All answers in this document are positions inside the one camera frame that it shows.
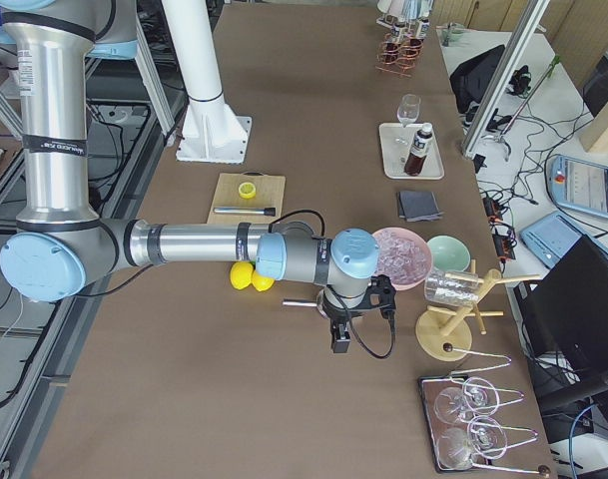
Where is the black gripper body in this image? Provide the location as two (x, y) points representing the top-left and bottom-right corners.
(318, 289), (348, 331)

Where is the tea bottle white cap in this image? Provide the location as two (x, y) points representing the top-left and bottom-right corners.
(404, 123), (433, 176)

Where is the copper wire bottle basket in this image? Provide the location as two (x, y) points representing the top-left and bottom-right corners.
(374, 33), (424, 78)

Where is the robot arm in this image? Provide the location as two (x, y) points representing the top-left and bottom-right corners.
(0, 1), (390, 353)

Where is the tea bottle upper in basket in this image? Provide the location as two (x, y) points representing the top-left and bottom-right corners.
(386, 16), (405, 54)

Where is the tea bottle in basket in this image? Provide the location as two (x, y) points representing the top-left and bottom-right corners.
(414, 17), (430, 47)
(386, 16), (405, 54)

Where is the tea bottle lower in basket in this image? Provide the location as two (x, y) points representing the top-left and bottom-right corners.
(414, 17), (430, 47)

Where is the steel ice scoop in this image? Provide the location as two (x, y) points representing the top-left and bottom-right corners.
(282, 292), (323, 312)

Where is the lower whole yellow lemon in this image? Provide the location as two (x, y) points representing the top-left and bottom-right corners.
(251, 270), (275, 292)

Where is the whole yellow lemon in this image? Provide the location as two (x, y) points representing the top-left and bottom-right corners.
(251, 270), (275, 292)
(229, 261), (255, 290)

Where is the pink bowl of ice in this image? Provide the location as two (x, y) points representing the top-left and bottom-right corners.
(372, 227), (433, 290)

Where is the wooden cup tree stand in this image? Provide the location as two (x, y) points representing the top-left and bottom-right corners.
(415, 260), (541, 362)

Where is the upper whole yellow lemon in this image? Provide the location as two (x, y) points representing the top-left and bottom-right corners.
(229, 261), (255, 290)

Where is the glass jar on stand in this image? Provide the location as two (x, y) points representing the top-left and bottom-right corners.
(424, 268), (481, 306)

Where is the steel muddler black tip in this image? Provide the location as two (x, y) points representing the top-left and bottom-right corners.
(213, 207), (277, 217)

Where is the mint green bowl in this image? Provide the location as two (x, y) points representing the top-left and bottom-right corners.
(427, 236), (471, 271)

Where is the grey folded cloth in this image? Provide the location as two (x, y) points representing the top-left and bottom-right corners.
(396, 191), (442, 223)

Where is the bamboo cutting board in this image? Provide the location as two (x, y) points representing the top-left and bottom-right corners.
(207, 173), (286, 225)

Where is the black glass rack tray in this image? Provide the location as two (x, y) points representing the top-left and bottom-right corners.
(416, 371), (479, 475)

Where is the hanging wine glass far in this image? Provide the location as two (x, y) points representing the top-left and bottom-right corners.
(433, 377), (499, 425)

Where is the hanging wine glass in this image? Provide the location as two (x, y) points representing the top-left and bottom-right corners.
(433, 377), (499, 425)
(436, 416), (507, 471)

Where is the half lemon slice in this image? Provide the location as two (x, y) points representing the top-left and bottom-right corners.
(238, 182), (257, 200)

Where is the hanging wine glass near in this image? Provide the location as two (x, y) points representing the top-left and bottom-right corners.
(436, 416), (507, 471)

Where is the cream serving tray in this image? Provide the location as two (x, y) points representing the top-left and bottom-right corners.
(378, 122), (445, 181)

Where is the clear wine glass on tray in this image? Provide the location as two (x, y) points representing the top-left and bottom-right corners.
(396, 94), (421, 128)

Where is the blue teach pendant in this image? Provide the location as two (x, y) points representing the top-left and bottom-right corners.
(548, 156), (608, 221)
(520, 212), (594, 269)

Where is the black monitor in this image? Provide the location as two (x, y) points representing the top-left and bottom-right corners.
(520, 234), (608, 400)

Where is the black laptop bag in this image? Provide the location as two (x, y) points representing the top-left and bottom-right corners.
(449, 45), (505, 114)

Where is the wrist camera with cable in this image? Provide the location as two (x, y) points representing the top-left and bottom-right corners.
(358, 274), (396, 321)

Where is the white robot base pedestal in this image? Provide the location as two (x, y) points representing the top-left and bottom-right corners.
(163, 0), (252, 165)

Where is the wire glass hanger rack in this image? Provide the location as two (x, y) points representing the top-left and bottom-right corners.
(434, 366), (550, 478)

